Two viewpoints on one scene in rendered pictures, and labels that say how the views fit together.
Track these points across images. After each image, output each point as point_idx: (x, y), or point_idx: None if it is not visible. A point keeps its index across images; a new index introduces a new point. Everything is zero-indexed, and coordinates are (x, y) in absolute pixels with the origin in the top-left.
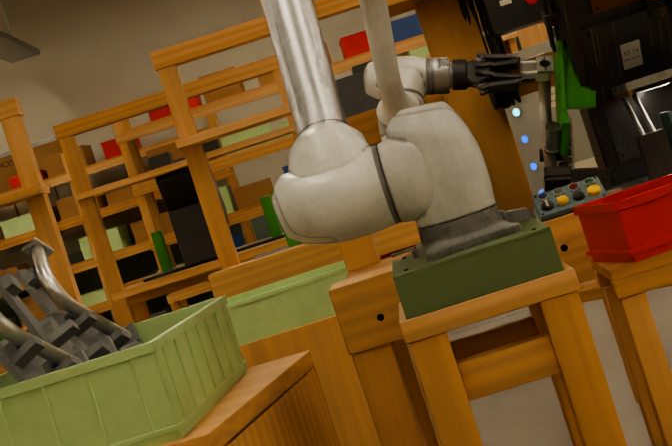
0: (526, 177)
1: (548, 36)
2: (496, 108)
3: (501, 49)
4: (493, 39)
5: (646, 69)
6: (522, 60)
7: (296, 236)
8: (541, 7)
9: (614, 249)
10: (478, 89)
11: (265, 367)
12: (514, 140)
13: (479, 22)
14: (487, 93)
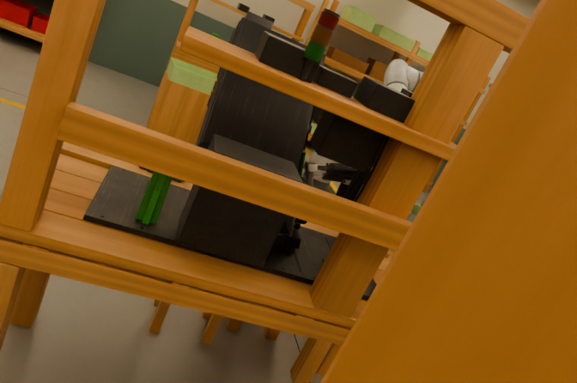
0: (320, 269)
1: (306, 142)
2: None
3: (355, 179)
4: (362, 172)
5: None
6: (324, 166)
7: None
8: (311, 123)
9: None
10: (346, 179)
11: (391, 258)
12: (333, 244)
13: (376, 159)
14: (341, 181)
